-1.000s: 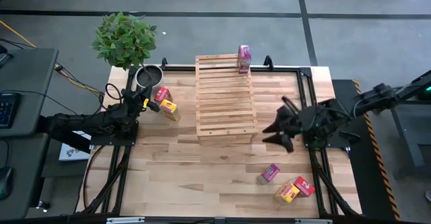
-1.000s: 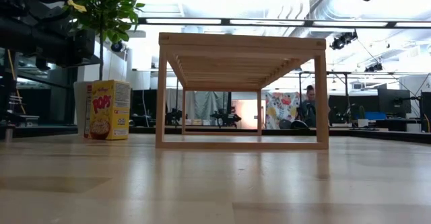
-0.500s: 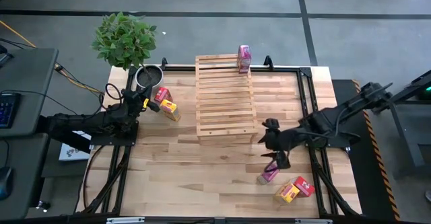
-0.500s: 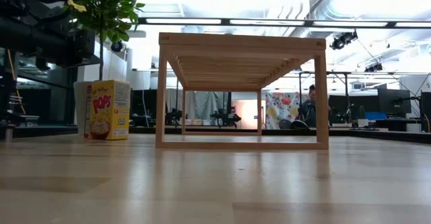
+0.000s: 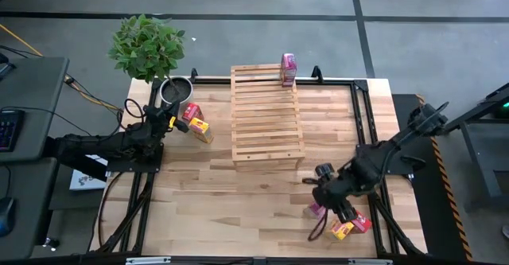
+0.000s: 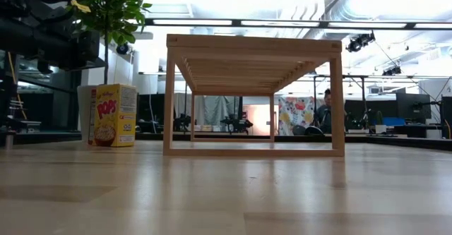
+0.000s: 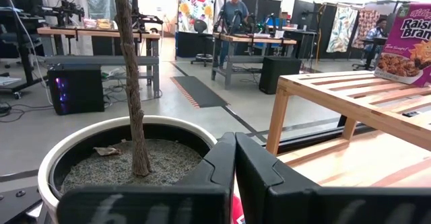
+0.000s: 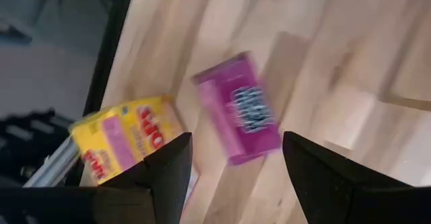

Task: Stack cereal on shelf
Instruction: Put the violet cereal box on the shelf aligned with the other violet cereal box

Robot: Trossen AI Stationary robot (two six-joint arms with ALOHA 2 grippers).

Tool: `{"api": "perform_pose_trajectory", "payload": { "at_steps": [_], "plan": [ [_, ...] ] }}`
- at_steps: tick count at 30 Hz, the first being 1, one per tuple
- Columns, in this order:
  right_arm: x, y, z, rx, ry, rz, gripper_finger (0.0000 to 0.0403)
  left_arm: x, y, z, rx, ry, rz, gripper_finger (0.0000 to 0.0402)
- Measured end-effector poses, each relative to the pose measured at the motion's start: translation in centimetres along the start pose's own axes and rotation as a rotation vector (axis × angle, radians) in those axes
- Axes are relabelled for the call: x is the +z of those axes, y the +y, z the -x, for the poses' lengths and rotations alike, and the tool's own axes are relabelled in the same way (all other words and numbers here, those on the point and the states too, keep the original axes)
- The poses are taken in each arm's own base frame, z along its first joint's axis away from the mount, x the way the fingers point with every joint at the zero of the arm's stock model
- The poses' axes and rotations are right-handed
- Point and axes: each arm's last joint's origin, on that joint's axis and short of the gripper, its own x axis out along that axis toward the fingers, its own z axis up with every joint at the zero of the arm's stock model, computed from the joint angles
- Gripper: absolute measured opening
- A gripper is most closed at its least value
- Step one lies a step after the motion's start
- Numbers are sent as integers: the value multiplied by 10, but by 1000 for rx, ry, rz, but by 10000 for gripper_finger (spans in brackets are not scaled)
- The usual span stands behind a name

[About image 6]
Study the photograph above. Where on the round black wall speaker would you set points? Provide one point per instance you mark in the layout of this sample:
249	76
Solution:
122	49

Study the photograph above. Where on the yellow paper tag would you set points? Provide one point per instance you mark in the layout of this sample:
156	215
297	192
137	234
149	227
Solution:
81	6

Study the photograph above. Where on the black aluminium table frame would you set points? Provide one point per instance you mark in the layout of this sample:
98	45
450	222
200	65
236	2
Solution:
406	142

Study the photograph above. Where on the black background robot arm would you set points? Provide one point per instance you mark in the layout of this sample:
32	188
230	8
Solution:
236	125

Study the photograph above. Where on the silver metal cylinder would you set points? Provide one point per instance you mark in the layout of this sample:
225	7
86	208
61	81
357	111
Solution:
8	139

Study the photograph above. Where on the person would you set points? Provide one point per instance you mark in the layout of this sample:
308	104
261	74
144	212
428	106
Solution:
323	116

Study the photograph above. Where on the yellow cereal box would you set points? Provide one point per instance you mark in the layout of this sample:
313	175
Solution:
113	122

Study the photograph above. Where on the green plant in white pot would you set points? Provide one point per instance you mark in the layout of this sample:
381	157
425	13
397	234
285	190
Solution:
106	2

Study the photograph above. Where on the black ceiling spotlight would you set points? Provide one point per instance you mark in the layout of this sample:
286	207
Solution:
358	42
392	71

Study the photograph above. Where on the wooden slatted shelf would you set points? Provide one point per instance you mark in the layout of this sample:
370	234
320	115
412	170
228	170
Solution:
247	46

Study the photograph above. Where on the black computer monitor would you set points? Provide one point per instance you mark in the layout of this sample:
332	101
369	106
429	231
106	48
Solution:
413	106

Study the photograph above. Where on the blue box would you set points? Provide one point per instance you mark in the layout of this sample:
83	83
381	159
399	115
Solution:
393	121

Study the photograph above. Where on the grey hanging cloth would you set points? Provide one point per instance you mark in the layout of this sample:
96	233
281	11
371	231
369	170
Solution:
212	109

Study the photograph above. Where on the small cactus in white pot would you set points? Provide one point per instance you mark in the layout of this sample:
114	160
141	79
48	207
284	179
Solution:
380	127

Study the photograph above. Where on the floral patterned cloth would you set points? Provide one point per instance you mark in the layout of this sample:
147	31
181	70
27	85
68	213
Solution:
295	115

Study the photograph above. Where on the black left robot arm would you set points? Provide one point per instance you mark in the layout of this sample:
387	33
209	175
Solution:
21	34

